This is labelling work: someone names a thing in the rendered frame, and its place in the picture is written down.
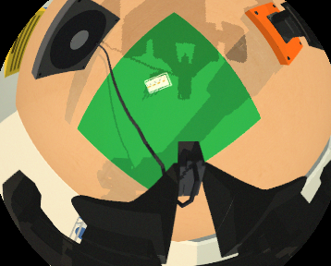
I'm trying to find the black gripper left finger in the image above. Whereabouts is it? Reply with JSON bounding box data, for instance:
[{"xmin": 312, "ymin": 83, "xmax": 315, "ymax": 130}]
[{"xmin": 72, "ymin": 163, "xmax": 180, "ymax": 265}]

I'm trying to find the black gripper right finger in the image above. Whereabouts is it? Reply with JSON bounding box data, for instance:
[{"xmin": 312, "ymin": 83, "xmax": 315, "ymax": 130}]
[{"xmin": 202, "ymin": 163, "xmax": 307, "ymax": 258}]

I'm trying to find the green circuit board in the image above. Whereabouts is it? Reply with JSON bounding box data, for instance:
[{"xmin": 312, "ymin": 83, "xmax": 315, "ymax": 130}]
[{"xmin": 77, "ymin": 12, "xmax": 262, "ymax": 189}]

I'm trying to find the black cooling fan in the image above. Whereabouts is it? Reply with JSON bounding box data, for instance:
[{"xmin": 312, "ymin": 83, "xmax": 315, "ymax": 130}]
[{"xmin": 31, "ymin": 0, "xmax": 120, "ymax": 80}]

